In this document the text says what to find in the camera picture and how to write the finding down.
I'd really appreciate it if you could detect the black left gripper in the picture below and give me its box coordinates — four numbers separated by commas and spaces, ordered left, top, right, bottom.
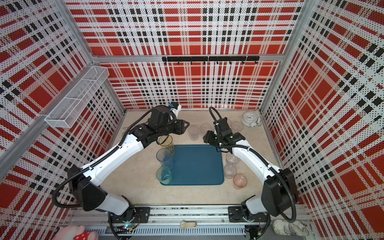
157, 119, 190, 137

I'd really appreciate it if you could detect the amber tall glass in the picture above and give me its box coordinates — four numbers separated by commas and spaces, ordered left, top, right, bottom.
158, 135, 175, 156

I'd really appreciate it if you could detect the clear glass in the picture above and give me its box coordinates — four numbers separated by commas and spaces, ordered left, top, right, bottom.
200, 123, 213, 137
231, 121, 244, 133
226, 153, 240, 165
223, 164, 237, 179

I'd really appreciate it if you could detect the blue grey frosted cup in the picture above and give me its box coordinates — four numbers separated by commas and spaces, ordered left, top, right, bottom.
156, 148, 174, 169

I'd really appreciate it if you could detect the teal plastic tray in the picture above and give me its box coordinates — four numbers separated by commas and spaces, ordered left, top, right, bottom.
164, 145, 225, 186

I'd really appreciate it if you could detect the pink tinted glass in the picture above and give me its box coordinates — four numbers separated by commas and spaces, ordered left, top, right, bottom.
233, 174, 248, 189

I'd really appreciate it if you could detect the mint green frosted cup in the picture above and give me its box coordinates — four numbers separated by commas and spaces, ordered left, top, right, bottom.
156, 166, 173, 185

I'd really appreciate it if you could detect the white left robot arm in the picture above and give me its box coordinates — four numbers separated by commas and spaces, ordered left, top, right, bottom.
69, 102, 189, 216

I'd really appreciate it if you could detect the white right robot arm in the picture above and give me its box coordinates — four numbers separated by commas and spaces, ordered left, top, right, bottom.
203, 118, 298, 223

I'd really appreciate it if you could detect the white alarm clock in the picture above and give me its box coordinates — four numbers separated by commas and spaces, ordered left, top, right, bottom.
241, 112, 262, 128

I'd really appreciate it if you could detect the beige small figure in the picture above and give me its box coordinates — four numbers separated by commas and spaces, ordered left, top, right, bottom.
180, 221, 197, 229

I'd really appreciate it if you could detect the crumpled white cloth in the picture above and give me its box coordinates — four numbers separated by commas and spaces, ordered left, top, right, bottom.
273, 220, 310, 237

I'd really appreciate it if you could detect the pink plush toy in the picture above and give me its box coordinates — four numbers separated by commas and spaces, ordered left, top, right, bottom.
53, 226, 99, 240

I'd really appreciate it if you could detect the black hook rail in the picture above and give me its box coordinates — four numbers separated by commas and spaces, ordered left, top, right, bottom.
162, 56, 260, 64

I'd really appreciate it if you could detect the white wire mesh basket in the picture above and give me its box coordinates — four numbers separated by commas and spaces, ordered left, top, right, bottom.
45, 66, 109, 129

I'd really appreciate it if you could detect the black corrugated right cable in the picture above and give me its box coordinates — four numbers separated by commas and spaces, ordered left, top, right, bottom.
208, 106, 298, 223

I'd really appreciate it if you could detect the black corrugated cable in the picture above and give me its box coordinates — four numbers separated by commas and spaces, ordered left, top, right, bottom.
208, 106, 298, 223
51, 104, 178, 209

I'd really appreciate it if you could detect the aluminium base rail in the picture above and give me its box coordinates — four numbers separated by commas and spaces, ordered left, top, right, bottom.
65, 205, 313, 237

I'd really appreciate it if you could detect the black corrugated left cable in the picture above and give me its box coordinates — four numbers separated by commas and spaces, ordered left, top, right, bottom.
51, 104, 178, 209

